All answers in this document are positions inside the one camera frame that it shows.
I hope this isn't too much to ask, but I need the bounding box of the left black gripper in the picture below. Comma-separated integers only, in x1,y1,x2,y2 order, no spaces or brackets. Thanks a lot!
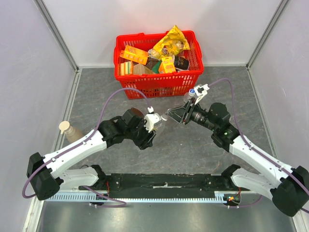
126,118,157,150

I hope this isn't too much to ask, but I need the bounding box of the clear bottle blue cap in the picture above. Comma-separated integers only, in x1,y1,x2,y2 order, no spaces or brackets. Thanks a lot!
183,88,196,103

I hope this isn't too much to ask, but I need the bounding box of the clear plastic bottle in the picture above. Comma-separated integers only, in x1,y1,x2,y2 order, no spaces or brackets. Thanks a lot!
154,114,168,134

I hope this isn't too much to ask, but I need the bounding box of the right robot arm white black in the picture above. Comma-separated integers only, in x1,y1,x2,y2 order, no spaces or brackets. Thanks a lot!
166,101,309,217

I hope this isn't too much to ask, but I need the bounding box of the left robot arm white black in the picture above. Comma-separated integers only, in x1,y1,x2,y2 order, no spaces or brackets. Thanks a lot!
26,108,161,201

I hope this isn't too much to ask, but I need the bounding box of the beige bottle round cap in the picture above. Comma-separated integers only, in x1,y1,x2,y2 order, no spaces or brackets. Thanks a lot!
58,121,84,143

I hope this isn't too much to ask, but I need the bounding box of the red plastic shopping basket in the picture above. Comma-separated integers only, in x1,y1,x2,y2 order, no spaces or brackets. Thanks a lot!
113,30,204,98

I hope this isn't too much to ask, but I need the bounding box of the orange box right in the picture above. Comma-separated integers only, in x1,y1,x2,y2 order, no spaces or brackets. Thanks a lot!
158,57,176,74

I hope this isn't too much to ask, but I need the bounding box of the orange box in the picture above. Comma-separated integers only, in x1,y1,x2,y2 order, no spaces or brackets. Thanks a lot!
120,45,148,65
158,57,176,74

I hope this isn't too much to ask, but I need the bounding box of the green package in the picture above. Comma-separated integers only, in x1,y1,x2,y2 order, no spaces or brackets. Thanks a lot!
152,61,162,74

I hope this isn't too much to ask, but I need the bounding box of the wooden block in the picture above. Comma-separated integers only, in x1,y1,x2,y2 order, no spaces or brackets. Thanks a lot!
133,64,155,75

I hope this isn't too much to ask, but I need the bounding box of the striped sponge pack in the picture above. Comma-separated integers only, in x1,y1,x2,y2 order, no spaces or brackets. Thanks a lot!
120,61,133,76

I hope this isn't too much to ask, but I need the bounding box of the clear wrapped snack pack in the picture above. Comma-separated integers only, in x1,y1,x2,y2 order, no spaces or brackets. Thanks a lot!
148,48,161,60

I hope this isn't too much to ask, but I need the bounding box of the yellow snack bag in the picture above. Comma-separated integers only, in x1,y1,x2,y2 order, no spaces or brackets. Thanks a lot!
153,25,190,60

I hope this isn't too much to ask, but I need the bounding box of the orange box left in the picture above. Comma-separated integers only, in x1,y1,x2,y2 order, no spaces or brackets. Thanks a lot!
120,45,148,65

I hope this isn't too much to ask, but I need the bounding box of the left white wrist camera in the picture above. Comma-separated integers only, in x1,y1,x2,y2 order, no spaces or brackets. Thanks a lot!
144,106,160,132

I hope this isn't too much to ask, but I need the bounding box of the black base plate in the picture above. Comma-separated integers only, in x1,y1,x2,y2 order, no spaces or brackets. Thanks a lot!
90,174,239,198

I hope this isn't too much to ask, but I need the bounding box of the white cable duct rail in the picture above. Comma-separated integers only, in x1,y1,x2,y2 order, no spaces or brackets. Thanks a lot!
46,192,227,203

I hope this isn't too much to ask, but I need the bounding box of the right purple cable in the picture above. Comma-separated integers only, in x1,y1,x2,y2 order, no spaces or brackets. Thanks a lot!
207,78,309,214

